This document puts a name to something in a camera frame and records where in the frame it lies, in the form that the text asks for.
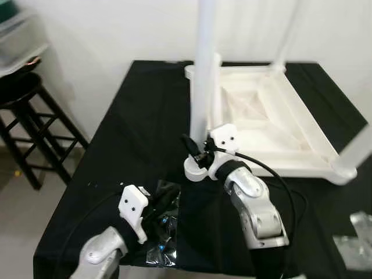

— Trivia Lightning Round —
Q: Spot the black round stool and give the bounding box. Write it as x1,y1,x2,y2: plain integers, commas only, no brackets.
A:
0,70,90,190

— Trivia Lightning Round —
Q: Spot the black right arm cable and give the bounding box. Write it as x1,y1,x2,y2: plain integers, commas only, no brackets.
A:
231,150,310,246

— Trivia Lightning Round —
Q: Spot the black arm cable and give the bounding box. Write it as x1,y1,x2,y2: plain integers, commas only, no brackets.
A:
52,189,127,279
231,150,310,246

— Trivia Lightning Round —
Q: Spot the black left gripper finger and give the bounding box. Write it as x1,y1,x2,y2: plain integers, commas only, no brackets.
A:
154,183,182,208

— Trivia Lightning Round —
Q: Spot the crumpled clear tape patch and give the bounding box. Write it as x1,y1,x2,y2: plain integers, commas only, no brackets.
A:
142,180,181,269

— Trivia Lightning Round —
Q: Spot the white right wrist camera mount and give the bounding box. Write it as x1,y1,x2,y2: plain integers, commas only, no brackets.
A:
206,124,241,176

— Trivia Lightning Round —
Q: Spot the grey translucent tape patch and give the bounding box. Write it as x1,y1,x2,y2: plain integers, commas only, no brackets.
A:
334,210,372,273

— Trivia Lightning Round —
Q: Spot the white plastic children table top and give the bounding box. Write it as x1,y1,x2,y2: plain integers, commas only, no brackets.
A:
183,61,359,186

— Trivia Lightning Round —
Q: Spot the clear plastic food container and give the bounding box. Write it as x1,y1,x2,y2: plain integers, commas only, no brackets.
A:
0,12,51,74

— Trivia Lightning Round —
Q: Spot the green lidded plastic container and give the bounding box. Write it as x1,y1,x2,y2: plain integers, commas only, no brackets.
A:
0,0,19,24

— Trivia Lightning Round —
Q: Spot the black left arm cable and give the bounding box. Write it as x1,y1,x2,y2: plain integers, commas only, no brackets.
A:
52,189,127,279

